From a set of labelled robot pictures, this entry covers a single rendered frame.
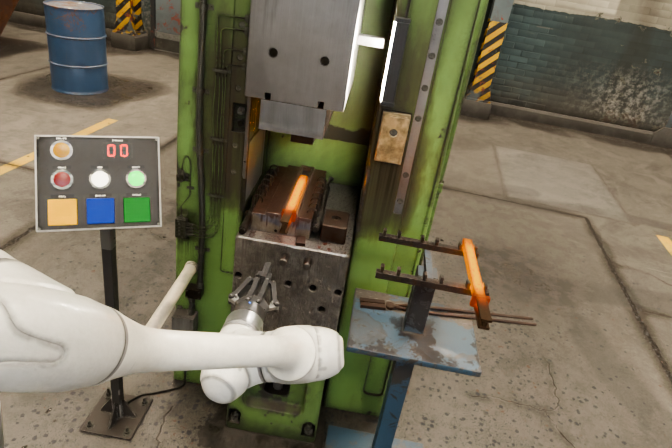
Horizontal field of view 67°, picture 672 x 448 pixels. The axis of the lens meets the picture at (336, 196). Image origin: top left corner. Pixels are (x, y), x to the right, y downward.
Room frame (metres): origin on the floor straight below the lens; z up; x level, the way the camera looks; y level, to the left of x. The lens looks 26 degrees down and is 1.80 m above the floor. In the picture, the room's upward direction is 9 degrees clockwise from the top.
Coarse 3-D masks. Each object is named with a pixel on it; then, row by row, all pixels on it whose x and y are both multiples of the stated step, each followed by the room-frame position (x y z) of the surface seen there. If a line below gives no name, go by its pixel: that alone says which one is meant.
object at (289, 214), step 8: (304, 176) 1.77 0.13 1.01; (296, 184) 1.69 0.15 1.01; (304, 184) 1.71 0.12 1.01; (296, 192) 1.63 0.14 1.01; (296, 200) 1.56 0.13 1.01; (288, 208) 1.50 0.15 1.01; (296, 208) 1.54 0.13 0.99; (288, 216) 1.42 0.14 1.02; (288, 224) 1.44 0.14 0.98; (280, 232) 1.39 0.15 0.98
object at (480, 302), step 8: (464, 240) 1.42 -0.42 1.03; (464, 248) 1.38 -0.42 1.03; (472, 248) 1.38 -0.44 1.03; (464, 256) 1.36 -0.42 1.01; (472, 256) 1.33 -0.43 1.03; (472, 264) 1.29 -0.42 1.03; (472, 272) 1.24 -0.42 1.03; (472, 280) 1.20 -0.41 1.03; (480, 280) 1.21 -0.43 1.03; (472, 288) 1.17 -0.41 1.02; (480, 288) 1.17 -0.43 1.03; (472, 296) 1.12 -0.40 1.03; (480, 296) 1.12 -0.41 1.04; (488, 296) 1.13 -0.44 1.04; (472, 304) 1.12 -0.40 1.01; (480, 304) 1.09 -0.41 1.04; (488, 304) 1.12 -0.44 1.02; (480, 312) 1.05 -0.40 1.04; (488, 312) 1.06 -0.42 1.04; (480, 320) 1.03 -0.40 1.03; (488, 320) 1.03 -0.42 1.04; (480, 328) 1.03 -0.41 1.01; (488, 328) 1.03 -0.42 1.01
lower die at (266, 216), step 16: (288, 176) 1.79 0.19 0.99; (320, 176) 1.83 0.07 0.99; (272, 192) 1.65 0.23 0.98; (288, 192) 1.65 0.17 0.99; (304, 192) 1.65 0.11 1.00; (320, 192) 1.73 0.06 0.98; (256, 208) 1.51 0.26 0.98; (272, 208) 1.51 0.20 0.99; (304, 208) 1.55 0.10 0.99; (256, 224) 1.48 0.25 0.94; (272, 224) 1.48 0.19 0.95; (304, 224) 1.48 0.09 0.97
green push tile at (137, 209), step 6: (126, 198) 1.34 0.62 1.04; (132, 198) 1.34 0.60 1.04; (138, 198) 1.35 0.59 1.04; (144, 198) 1.36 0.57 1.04; (126, 204) 1.33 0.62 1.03; (132, 204) 1.33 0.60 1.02; (138, 204) 1.34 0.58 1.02; (144, 204) 1.35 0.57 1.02; (126, 210) 1.32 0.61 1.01; (132, 210) 1.33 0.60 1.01; (138, 210) 1.33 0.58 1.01; (144, 210) 1.34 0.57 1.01; (126, 216) 1.31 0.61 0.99; (132, 216) 1.32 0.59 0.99; (138, 216) 1.32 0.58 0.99; (144, 216) 1.33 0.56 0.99; (150, 216) 1.34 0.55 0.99; (126, 222) 1.30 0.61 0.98
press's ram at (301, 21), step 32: (256, 0) 1.49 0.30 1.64; (288, 0) 1.48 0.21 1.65; (320, 0) 1.48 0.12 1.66; (352, 0) 1.48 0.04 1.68; (256, 32) 1.49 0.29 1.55; (288, 32) 1.48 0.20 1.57; (320, 32) 1.48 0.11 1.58; (352, 32) 1.48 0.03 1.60; (256, 64) 1.49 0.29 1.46; (288, 64) 1.48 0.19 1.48; (320, 64) 1.48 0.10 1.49; (352, 64) 1.60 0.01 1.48; (256, 96) 1.49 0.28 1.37; (288, 96) 1.48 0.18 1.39; (320, 96) 1.48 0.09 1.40
